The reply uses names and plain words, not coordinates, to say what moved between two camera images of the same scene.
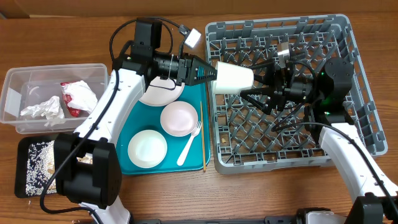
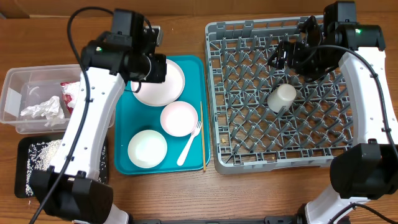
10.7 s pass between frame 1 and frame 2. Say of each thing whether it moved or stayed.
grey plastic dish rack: stayed
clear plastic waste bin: stayed
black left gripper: moved
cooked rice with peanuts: stayed
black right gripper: moved
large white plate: stayed
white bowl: stayed
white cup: moved
